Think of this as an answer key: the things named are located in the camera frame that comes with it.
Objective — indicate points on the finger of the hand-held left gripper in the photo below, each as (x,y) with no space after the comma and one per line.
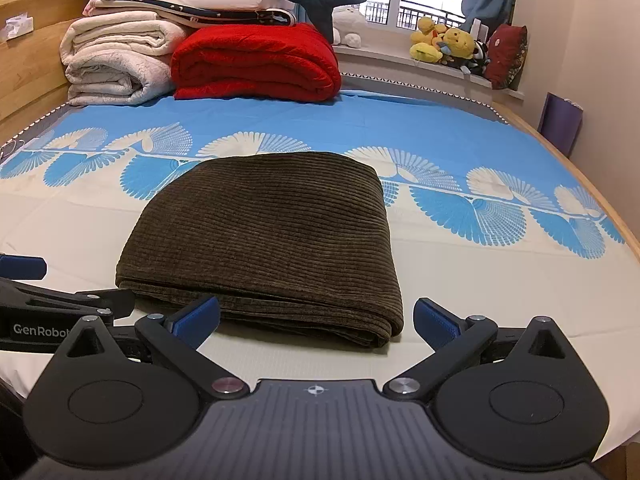
(60,302)
(20,267)

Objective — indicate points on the yellow duck plush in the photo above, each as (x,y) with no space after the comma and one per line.
(425,52)

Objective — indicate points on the red folded blanket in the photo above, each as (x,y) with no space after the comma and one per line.
(255,60)

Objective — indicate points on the dark red cushion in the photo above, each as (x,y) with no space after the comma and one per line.
(505,55)

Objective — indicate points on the black and white striped plush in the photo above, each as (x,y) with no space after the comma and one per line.
(475,57)

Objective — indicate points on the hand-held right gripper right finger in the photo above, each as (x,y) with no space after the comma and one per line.
(437,323)

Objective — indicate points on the white plush toy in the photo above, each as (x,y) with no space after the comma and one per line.
(347,22)

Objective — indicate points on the cream folded blanket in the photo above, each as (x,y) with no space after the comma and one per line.
(110,55)

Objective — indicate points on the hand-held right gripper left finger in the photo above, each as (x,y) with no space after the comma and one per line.
(200,316)

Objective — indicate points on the purple folded mat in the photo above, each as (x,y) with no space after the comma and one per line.
(560,125)

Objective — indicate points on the tissue pack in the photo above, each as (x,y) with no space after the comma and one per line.
(17,27)

